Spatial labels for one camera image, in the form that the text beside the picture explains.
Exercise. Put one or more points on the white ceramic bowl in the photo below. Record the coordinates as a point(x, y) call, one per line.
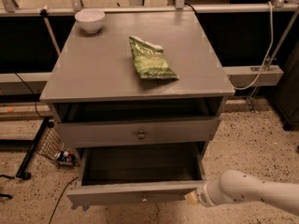
point(90, 20)

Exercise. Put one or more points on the dark grey side cabinet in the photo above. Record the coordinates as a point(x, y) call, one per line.
point(286, 94)

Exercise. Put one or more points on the black metal floor bar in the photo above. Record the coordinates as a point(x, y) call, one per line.
point(22, 173)

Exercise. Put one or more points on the blue tape cross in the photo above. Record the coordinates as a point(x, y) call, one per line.
point(82, 207)

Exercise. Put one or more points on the metal railing frame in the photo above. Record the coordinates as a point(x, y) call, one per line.
point(149, 3)

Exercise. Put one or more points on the grey top drawer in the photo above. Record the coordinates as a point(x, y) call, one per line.
point(137, 132)

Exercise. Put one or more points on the grey drawer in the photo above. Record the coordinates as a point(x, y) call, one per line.
point(137, 132)
point(138, 174)

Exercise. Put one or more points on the yellow foam padded gripper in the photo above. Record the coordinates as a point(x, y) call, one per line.
point(205, 196)

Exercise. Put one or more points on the green chip bag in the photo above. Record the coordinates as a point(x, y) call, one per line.
point(149, 60)

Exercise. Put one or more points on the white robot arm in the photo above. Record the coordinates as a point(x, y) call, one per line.
point(236, 187)

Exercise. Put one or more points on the wire mesh basket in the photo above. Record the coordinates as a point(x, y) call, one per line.
point(52, 148)

